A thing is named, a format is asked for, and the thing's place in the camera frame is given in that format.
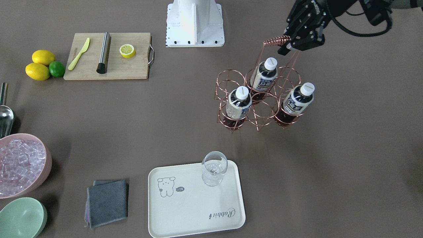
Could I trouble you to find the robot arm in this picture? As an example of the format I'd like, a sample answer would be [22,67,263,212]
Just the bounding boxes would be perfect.
[278,0,423,56]

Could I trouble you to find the steel ice scoop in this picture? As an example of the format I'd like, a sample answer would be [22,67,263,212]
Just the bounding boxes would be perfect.
[0,82,15,139]

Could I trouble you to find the clear ice cubes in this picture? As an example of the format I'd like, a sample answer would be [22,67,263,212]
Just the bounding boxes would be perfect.
[0,139,46,198]

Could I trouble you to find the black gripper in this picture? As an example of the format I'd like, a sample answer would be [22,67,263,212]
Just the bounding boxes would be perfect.
[278,0,356,56]

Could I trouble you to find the bamboo cutting board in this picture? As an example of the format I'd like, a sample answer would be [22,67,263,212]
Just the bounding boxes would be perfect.
[63,33,154,80]

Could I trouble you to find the clear wine glass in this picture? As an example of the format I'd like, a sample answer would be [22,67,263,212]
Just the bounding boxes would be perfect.
[202,151,228,186]

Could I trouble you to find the white rabbit tray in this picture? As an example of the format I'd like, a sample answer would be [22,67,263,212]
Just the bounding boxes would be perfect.
[148,161,246,238]

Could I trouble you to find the half lemon slice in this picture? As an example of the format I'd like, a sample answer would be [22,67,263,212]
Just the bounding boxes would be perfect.
[119,44,136,59]

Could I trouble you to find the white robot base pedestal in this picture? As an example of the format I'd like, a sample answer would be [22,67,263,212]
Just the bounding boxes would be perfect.
[165,0,225,47]

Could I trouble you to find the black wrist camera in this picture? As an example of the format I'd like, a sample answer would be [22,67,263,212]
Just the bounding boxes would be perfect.
[359,0,392,26]

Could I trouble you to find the grey folded cloth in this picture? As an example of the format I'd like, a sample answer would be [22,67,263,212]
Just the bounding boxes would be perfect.
[84,179,129,229]

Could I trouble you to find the steel muddler black tip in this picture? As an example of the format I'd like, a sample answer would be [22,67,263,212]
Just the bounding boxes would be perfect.
[96,32,111,74]

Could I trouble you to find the mint green bowl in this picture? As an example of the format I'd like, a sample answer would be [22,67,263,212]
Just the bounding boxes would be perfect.
[0,197,47,238]

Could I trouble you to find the tea bottle white cap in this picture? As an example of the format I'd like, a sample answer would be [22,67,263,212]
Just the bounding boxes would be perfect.
[223,86,252,131]

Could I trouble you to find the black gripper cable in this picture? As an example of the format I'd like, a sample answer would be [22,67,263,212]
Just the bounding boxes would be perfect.
[330,10,394,37]

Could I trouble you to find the yellow lemon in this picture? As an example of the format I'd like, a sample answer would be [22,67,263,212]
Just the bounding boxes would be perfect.
[25,63,51,80]
[31,50,56,66]

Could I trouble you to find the pink bowl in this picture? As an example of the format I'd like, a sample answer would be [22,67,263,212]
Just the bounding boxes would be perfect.
[0,134,52,199]

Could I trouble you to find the green lime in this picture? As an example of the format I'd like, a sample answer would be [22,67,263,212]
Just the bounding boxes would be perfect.
[49,61,65,77]

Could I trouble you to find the copper wire bottle basket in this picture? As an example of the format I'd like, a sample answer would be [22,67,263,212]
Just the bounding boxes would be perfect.
[214,36,302,133]

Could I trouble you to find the yellow plastic knife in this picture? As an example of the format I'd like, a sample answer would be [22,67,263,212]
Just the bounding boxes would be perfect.
[67,38,90,71]

